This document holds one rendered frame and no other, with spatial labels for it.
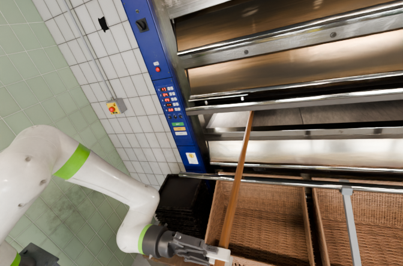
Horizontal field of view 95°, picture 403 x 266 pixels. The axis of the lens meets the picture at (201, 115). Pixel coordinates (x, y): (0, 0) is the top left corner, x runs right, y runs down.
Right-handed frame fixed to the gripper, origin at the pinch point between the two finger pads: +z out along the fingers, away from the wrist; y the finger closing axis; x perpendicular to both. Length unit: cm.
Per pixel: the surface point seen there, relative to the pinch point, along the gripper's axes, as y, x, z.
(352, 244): 17.0, -20.7, 40.0
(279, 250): 61, -36, 14
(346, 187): 2, -33, 40
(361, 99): -22, -56, 49
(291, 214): 61, -60, 22
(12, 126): -39, -22, -120
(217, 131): 2, -72, -19
